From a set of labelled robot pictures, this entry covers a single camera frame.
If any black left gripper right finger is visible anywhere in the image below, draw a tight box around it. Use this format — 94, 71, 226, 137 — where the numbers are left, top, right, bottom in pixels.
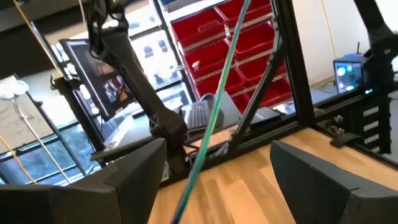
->
269, 139, 398, 224

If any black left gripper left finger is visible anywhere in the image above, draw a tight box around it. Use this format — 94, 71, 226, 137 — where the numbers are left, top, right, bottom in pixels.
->
0, 138, 168, 224

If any iridescent fork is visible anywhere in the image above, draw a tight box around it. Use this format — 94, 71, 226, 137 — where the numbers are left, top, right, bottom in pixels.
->
170, 0, 252, 224

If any black unit with white labels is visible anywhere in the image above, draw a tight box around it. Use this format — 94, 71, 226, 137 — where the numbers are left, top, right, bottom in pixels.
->
349, 93, 393, 155

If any small blue lit screen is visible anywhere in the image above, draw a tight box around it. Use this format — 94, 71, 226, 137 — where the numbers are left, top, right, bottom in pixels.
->
333, 54, 365, 95

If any black side desk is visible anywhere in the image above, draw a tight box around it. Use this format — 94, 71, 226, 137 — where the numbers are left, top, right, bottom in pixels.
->
102, 90, 282, 147

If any black monitor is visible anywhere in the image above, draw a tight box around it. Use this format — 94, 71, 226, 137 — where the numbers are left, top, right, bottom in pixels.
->
58, 39, 134, 122

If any black laptop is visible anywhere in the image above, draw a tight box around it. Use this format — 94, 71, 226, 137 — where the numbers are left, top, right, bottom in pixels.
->
186, 93, 224, 131

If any bright window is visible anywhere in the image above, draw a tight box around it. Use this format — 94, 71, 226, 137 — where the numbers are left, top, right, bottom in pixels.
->
0, 27, 193, 186

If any black curved stand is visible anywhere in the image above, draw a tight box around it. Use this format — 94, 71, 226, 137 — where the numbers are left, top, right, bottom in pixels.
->
353, 0, 398, 94

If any metal shelf with red bins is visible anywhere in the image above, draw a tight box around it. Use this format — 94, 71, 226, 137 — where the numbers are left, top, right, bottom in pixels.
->
170, 0, 293, 114

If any yellow hanging cable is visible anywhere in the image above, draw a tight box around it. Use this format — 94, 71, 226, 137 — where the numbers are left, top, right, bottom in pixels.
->
12, 0, 65, 77

